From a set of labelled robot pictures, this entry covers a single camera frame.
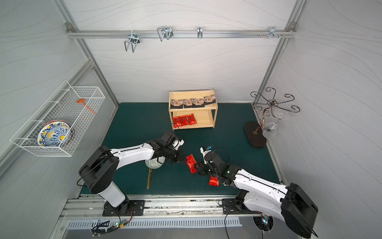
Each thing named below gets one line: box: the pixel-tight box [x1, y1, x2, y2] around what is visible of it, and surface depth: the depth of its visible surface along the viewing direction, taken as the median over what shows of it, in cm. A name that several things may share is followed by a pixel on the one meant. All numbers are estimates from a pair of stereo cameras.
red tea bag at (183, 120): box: [179, 115, 189, 127], surface depth 107 cm
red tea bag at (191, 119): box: [186, 113, 198, 125], surface depth 109 cm
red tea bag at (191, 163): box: [186, 153, 198, 174], surface depth 86 cm
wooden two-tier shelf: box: [168, 88, 219, 131], surface depth 102 cm
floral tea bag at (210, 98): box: [206, 95, 216, 104], surface depth 96 cm
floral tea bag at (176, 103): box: [170, 98, 184, 109], surface depth 94 cm
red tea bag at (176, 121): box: [172, 116, 182, 128], surface depth 106 cm
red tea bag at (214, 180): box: [208, 175, 220, 188], surface depth 82 cm
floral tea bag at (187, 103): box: [182, 98, 194, 109], surface depth 95 cm
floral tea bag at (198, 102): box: [191, 98, 205, 108], surface depth 95 cm
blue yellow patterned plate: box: [36, 121, 71, 147], surface depth 62 cm
